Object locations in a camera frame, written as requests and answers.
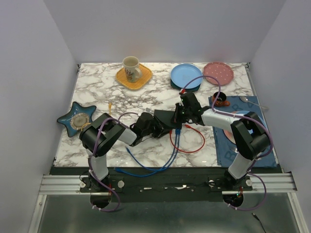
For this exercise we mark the pink dotted plate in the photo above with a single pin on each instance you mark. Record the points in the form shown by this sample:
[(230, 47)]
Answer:
[(221, 71)]

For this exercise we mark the blue star-shaped dish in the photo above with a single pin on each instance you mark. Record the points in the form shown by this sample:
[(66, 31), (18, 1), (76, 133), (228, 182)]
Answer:
[(76, 118)]

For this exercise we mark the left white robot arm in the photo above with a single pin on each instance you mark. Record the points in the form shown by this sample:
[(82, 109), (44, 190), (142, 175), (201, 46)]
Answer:
[(100, 136)]

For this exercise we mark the blue cloth placemat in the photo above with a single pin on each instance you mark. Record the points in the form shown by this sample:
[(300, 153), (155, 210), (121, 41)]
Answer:
[(225, 156)]

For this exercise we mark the yellow woven coaster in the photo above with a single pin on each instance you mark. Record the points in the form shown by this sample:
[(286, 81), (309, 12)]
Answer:
[(142, 81)]

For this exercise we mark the cream floral mug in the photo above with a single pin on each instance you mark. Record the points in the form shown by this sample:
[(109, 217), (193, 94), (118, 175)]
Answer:
[(131, 68)]

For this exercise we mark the black mounting base plate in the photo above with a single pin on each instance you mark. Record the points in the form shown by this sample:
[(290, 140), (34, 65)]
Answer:
[(172, 185)]

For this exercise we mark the light blue plate on mat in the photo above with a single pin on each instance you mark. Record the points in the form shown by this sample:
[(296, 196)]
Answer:
[(241, 113)]

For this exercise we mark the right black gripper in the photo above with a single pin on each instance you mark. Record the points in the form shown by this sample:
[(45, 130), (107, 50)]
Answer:
[(177, 119)]

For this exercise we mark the pink plate under blue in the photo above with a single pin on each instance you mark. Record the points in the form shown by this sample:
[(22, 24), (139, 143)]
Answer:
[(229, 136)]

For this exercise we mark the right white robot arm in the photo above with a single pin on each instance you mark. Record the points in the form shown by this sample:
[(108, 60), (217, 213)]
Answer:
[(250, 135)]

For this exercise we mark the dark teal plate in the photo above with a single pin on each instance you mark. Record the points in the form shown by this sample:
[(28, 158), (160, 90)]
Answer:
[(194, 89)]

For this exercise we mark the metal spoon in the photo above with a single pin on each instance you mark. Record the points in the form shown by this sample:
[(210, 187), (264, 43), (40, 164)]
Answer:
[(245, 99)]

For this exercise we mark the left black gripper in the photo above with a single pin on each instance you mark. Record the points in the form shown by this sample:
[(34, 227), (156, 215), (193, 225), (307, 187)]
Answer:
[(159, 129)]

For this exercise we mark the black network switch box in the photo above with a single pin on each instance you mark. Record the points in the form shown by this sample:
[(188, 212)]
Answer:
[(167, 119)]

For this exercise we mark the aluminium rail frame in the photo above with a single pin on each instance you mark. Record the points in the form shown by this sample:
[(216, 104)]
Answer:
[(270, 207)]

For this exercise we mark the brown orange cup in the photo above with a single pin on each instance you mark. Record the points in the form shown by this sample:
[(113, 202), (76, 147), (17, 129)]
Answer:
[(221, 99)]

